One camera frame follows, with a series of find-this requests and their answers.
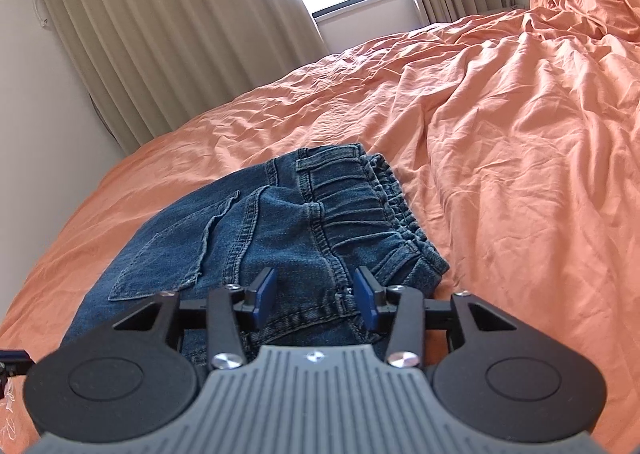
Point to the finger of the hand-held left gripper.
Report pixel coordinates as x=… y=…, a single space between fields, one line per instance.
x=15 y=361

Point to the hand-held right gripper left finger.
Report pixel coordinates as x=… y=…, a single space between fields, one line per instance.
x=265 y=295

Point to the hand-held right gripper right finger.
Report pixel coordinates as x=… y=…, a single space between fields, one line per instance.
x=366 y=300

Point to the blue denim pants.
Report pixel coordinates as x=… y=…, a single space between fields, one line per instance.
x=280 y=224

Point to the orange bed sheet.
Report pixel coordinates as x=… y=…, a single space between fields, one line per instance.
x=500 y=159

